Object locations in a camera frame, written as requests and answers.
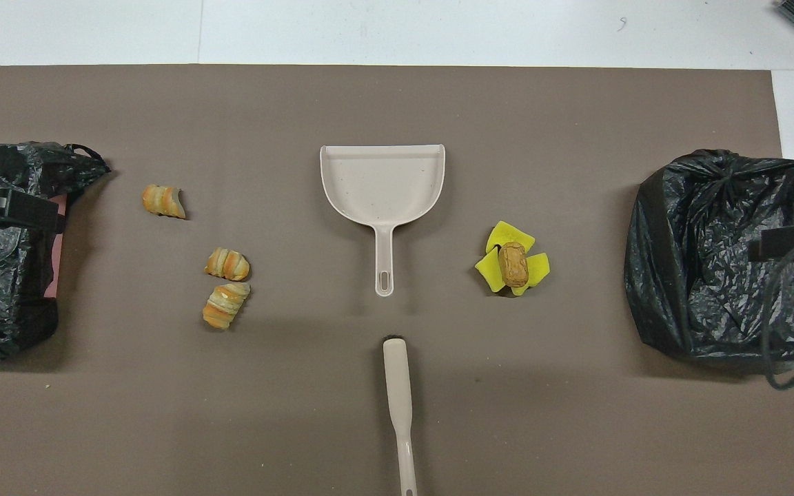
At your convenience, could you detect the toy croissant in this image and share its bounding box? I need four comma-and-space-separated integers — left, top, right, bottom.
205, 247, 252, 282
141, 183, 187, 220
202, 282, 252, 331

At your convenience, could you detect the brown toy bread loaf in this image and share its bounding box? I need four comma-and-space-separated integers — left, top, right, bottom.
497, 241, 531, 289

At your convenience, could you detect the beige plastic dustpan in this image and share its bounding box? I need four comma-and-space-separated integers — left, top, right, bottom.
319, 143, 447, 298

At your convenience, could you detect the beige brush with black bristles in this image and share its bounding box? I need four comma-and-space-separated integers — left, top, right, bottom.
382, 336, 420, 496

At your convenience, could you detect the pink plastic bin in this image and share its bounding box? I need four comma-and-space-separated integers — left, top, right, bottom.
44, 193, 68, 298

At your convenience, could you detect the bin lined with black bag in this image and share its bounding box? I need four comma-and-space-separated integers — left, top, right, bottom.
623, 148, 794, 366

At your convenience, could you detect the brown table mat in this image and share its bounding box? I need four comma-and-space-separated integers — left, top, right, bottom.
0, 64, 794, 496

